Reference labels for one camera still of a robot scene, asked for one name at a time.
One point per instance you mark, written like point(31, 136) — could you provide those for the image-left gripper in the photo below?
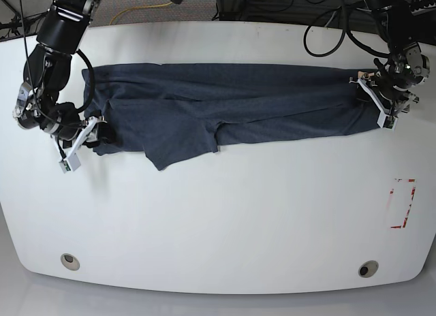
point(102, 136)

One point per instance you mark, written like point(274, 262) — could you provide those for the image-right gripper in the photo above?
point(386, 94)

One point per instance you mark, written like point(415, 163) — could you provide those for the dark blue T-shirt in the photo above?
point(175, 112)

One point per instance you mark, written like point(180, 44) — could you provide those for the black robot arm image-left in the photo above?
point(46, 73)

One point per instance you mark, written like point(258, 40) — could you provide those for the red tape rectangle marking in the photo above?
point(400, 202)

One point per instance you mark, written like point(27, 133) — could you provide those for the black tripod legs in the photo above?
point(11, 20)

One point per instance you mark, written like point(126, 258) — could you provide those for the left table cable grommet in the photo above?
point(70, 262)

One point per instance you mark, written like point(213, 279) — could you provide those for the table cable grommet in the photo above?
point(368, 269)
point(70, 262)

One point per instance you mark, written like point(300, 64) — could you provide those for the right table cable grommet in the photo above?
point(368, 269)

